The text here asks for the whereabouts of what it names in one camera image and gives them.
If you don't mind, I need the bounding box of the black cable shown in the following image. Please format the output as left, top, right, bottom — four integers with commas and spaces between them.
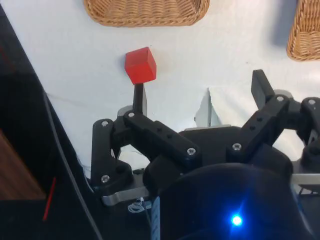
42, 91, 104, 240

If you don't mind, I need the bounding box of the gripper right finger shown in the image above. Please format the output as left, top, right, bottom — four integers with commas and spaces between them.
225, 69, 320, 165

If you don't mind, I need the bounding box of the wicker basket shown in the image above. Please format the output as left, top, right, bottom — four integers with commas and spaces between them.
286, 0, 320, 62
83, 0, 211, 28

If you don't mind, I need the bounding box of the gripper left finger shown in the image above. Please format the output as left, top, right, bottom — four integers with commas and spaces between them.
90, 83, 204, 195

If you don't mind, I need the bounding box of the red cube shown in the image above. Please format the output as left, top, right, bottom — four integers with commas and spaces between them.
124, 46, 158, 85

